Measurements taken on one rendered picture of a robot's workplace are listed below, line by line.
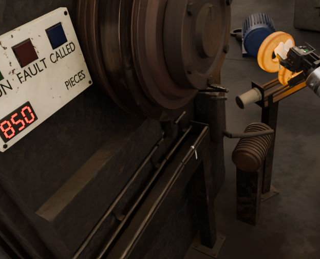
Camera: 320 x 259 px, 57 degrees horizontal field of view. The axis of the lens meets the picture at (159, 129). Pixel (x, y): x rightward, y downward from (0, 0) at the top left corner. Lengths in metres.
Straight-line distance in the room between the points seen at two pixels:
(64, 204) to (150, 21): 0.44
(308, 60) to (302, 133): 1.08
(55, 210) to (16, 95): 0.28
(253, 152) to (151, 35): 0.77
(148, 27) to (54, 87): 0.23
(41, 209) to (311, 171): 1.56
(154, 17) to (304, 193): 1.42
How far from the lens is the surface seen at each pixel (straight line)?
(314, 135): 2.19
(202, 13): 0.71
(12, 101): 0.62
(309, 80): 1.14
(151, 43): 0.63
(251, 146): 1.27
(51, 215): 0.73
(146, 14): 0.63
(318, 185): 1.88
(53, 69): 0.66
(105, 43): 0.64
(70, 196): 0.75
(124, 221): 0.89
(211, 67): 0.81
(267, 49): 1.24
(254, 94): 1.28
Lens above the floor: 1.38
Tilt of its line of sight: 38 degrees down
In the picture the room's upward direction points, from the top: 12 degrees counter-clockwise
